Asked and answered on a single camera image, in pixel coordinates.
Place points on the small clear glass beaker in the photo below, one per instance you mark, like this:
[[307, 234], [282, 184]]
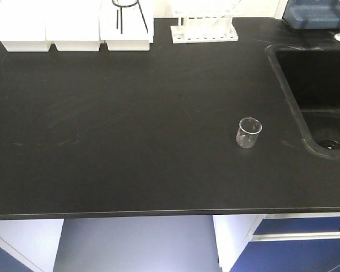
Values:
[[248, 132]]

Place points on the right white storage bin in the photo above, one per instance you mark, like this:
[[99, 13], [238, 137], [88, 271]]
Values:
[[137, 40]]

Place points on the white storage bin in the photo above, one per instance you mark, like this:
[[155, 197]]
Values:
[[137, 40], [73, 25], [22, 26]]

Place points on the middle white storage bin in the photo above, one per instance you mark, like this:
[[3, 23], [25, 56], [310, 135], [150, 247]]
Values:
[[73, 25]]

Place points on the left white storage bin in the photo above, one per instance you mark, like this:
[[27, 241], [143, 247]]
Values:
[[22, 26]]

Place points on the white test tube rack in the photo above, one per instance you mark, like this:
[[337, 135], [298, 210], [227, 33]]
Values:
[[204, 21]]

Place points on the black lab sink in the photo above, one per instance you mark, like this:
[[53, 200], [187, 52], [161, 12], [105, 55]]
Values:
[[310, 81]]

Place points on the sink drain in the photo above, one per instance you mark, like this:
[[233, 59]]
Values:
[[330, 144]]

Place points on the blue cabinet right of kneehole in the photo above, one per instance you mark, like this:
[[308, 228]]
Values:
[[278, 242]]

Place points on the blue cabinet of kneehole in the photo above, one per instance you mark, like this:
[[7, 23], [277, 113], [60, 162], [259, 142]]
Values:
[[33, 242], [278, 242]]

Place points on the blue plastic container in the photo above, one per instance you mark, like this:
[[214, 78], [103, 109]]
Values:
[[310, 14]]

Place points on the blue cabinet left of kneehole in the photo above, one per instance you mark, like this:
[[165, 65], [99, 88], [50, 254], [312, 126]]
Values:
[[33, 242]]

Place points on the black wire tripod stand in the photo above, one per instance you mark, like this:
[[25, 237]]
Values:
[[128, 16]]

